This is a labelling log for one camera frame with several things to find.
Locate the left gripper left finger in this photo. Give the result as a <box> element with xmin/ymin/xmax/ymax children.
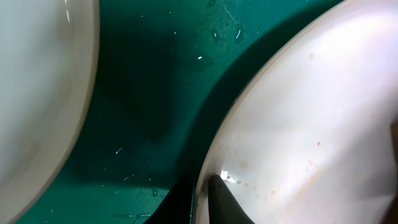
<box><xmin>144</xmin><ymin>176</ymin><xmax>193</xmax><ymax>224</ymax></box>

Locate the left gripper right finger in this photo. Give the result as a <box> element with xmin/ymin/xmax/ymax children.
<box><xmin>208</xmin><ymin>174</ymin><xmax>254</xmax><ymax>224</ymax></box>

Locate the white plate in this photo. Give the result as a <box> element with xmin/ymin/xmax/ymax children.
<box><xmin>193</xmin><ymin>0</ymin><xmax>397</xmax><ymax>223</ymax></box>
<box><xmin>1</xmin><ymin>0</ymin><xmax>100</xmax><ymax>223</ymax></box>

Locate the teal plastic tray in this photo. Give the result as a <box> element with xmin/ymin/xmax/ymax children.
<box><xmin>20</xmin><ymin>0</ymin><xmax>335</xmax><ymax>223</ymax></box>

